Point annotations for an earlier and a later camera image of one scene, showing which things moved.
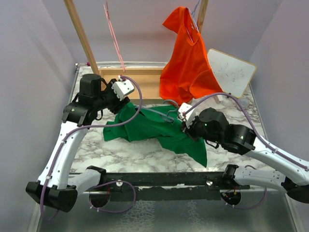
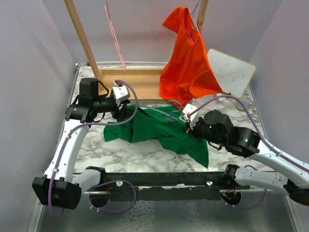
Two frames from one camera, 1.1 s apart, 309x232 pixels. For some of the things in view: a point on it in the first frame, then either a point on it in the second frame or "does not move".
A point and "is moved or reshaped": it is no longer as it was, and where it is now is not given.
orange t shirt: (187, 73) does not move
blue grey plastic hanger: (165, 117) is moved or reshaped
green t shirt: (154, 129) does not move
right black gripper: (189, 130) does not move
